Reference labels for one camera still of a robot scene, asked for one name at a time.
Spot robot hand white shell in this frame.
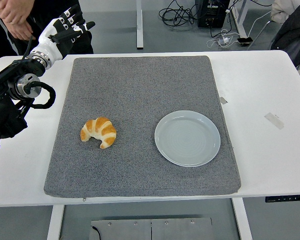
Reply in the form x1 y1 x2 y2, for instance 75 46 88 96
37 4 96 63

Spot person's hand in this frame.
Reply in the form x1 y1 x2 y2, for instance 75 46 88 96
0 3 33 26
8 22 36 41

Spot golden croissant bread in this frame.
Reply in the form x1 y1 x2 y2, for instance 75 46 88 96
80 116 117 150

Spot pale blue-grey round plate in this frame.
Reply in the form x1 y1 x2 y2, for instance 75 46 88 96
154 110 221 168

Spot grey metal plate with screws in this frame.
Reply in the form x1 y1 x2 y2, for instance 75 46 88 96
90 217 213 240

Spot person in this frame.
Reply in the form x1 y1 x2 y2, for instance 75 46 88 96
0 0 95 60

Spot white background desk leg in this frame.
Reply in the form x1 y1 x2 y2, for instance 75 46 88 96
135 0 144 50

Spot grey speckled table mat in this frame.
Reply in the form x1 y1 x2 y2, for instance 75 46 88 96
43 55 242 198

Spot black computer box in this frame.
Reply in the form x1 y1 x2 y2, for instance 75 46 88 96
194 0 231 28

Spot white table leg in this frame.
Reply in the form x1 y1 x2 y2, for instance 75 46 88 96
231 198 253 240
46 205 66 240

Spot black phone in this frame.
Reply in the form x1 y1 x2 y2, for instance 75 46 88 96
236 36 254 47

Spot cream white garment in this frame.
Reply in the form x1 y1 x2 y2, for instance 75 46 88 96
269 0 300 25

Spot chair with dark jacket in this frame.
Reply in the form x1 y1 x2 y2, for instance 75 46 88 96
247 4 300 76

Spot black table height control panel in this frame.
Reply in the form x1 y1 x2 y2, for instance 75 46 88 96
265 194 300 203

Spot tangled black floor cables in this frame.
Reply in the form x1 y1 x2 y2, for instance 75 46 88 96
158 0 200 27

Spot white charger with cable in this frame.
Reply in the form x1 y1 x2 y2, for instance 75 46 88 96
206 28 241 49

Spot white slanted desk frame leg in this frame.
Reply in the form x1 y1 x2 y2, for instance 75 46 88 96
229 0 249 38

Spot thin black cable on plate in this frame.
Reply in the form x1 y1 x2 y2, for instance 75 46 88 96
90 225 102 240

